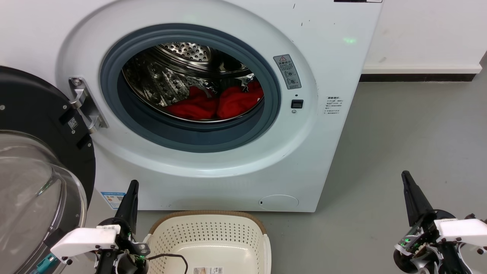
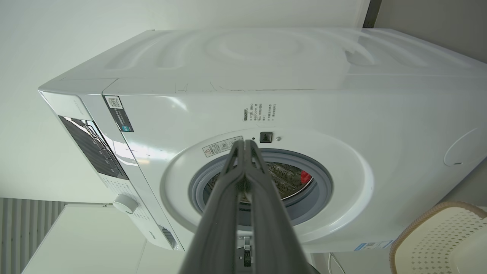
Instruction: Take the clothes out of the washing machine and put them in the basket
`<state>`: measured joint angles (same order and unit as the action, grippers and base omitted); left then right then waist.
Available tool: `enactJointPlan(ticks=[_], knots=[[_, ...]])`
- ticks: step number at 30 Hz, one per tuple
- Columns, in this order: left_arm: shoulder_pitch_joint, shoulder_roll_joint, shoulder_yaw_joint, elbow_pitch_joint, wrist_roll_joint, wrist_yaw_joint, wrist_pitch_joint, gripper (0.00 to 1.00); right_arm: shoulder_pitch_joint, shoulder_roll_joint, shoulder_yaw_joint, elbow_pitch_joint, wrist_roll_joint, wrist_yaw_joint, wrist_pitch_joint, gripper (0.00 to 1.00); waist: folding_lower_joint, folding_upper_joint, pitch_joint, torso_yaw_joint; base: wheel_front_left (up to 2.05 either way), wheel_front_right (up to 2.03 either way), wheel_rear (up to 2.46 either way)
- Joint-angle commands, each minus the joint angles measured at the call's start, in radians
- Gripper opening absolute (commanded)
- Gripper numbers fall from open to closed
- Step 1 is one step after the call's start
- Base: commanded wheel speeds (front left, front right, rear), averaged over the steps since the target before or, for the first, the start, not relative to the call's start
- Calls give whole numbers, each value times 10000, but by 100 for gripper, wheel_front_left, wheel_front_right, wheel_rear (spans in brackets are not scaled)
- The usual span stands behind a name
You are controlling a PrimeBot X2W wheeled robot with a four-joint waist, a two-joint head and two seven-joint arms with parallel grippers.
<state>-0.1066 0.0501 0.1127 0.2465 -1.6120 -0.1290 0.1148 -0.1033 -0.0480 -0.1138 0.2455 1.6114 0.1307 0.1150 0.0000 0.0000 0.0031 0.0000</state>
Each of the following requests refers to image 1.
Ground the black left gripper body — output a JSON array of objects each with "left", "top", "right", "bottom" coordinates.
[{"left": 95, "top": 228, "right": 151, "bottom": 274}]

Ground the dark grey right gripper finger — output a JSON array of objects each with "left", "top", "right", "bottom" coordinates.
[
  {"left": 406, "top": 171, "right": 434, "bottom": 219},
  {"left": 402, "top": 171, "right": 422, "bottom": 227}
]

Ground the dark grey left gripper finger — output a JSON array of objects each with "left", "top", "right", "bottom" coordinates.
[
  {"left": 127, "top": 180, "right": 139, "bottom": 231},
  {"left": 114, "top": 180, "right": 135, "bottom": 229}
]

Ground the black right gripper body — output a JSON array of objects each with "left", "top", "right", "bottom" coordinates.
[{"left": 394, "top": 210, "right": 470, "bottom": 274}]

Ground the red garment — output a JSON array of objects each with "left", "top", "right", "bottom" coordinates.
[{"left": 166, "top": 81, "right": 264, "bottom": 121}]

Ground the cream perforated laundry basket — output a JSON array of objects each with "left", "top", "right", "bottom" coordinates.
[{"left": 143, "top": 210, "right": 272, "bottom": 274}]

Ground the stainless steel washing machine drum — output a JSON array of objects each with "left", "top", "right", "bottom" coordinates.
[{"left": 122, "top": 42, "right": 265, "bottom": 123}]

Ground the black washer door with glass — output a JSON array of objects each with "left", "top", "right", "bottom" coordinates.
[{"left": 0, "top": 65, "right": 96, "bottom": 274}]

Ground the blue energy label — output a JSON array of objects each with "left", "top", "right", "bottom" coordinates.
[{"left": 100, "top": 191, "right": 126, "bottom": 210}]

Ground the teal plastic connector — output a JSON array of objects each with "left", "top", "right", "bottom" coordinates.
[{"left": 32, "top": 253, "right": 57, "bottom": 274}]

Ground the grey rubber door gasket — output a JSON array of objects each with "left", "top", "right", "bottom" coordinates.
[{"left": 100, "top": 24, "right": 282, "bottom": 153}]

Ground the white front-load washing machine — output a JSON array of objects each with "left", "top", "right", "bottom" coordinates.
[{"left": 0, "top": 0, "right": 384, "bottom": 213}]

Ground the silver metal door hinge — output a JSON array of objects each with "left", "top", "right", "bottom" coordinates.
[{"left": 68, "top": 77, "right": 109, "bottom": 134}]

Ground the round white filter cover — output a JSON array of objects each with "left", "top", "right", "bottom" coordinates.
[{"left": 258, "top": 194, "right": 299, "bottom": 211}]

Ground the grey warning sticker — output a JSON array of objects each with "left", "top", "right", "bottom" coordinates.
[{"left": 273, "top": 54, "right": 302, "bottom": 90}]

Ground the thin black cable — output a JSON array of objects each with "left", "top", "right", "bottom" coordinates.
[{"left": 146, "top": 253, "right": 189, "bottom": 274}]

